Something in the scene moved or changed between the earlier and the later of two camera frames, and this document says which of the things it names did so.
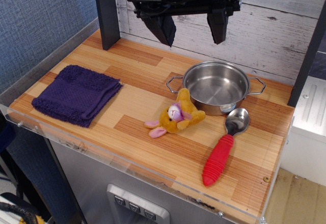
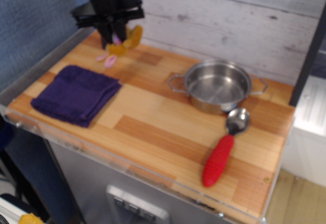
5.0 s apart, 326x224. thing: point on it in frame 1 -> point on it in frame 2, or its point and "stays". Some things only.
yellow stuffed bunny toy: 178,116 -> 132,37
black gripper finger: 163,26 -> 106,31
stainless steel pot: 216,87 stays
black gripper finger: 218,19 -> 120,29
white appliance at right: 305,152 stays
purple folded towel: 78,94 stays
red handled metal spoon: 236,121 stays
